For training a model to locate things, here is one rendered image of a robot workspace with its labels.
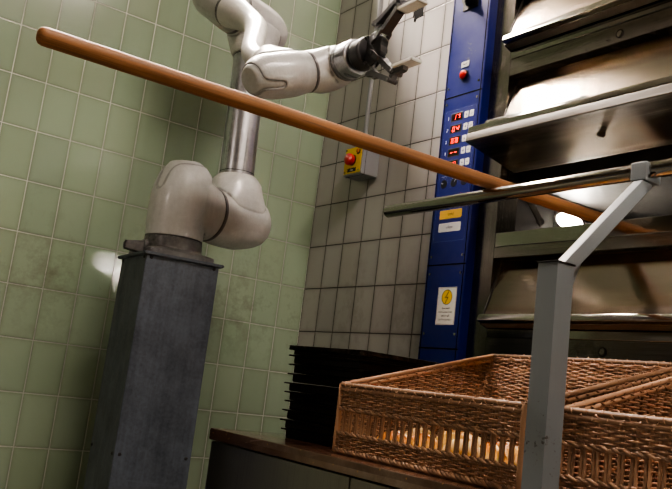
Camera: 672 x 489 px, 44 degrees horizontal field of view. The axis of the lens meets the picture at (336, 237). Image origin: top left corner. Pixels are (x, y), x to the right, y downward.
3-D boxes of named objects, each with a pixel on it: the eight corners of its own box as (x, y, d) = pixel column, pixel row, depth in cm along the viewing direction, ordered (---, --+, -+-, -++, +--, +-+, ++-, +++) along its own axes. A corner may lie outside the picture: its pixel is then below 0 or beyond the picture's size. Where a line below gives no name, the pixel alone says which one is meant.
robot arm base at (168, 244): (112, 253, 223) (115, 233, 224) (188, 268, 234) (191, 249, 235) (134, 248, 208) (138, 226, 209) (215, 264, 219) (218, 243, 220)
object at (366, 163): (358, 182, 281) (362, 153, 282) (377, 178, 272) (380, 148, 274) (341, 176, 276) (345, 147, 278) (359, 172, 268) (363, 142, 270)
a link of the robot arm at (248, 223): (184, 243, 236) (239, 258, 252) (223, 240, 226) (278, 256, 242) (216, -4, 252) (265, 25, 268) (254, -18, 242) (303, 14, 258)
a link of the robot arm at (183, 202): (130, 233, 222) (144, 155, 226) (182, 247, 236) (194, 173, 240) (170, 232, 212) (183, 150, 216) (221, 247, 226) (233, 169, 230)
